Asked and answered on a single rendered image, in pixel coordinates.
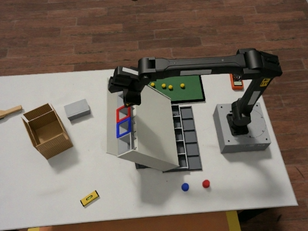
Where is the orange pocket multimeter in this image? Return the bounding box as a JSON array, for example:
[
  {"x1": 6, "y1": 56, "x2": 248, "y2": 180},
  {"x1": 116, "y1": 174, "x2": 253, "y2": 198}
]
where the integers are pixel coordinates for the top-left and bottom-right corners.
[{"x1": 230, "y1": 74, "x2": 244, "y2": 90}]

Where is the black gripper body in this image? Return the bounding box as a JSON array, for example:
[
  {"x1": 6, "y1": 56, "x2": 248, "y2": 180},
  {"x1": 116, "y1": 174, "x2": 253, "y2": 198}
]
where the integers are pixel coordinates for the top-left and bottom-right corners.
[{"x1": 123, "y1": 84, "x2": 142, "y2": 105}]

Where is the open brown cardboard box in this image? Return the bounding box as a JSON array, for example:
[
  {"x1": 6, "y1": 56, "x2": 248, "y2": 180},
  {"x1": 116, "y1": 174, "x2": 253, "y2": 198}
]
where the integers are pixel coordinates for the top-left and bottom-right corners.
[{"x1": 21, "y1": 103, "x2": 73, "y2": 160}]

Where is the green tray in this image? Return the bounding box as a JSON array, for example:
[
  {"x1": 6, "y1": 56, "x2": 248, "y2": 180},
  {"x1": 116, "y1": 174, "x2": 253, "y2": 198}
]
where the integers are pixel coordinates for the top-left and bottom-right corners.
[{"x1": 148, "y1": 76, "x2": 205, "y2": 104}]

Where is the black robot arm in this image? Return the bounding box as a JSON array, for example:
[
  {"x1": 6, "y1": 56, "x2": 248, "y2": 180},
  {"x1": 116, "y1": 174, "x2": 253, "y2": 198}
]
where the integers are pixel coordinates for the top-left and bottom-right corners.
[{"x1": 108, "y1": 48, "x2": 282, "y2": 136}]

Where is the yellow pocket level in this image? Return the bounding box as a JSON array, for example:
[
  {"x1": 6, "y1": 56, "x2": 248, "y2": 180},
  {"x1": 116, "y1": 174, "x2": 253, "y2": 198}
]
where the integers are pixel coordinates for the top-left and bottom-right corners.
[{"x1": 80, "y1": 190, "x2": 99, "y2": 206}]

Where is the blue plug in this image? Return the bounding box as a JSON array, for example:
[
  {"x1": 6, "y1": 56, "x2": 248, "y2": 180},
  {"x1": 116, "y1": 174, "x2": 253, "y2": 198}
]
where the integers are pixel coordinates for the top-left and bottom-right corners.
[{"x1": 181, "y1": 183, "x2": 189, "y2": 192}]

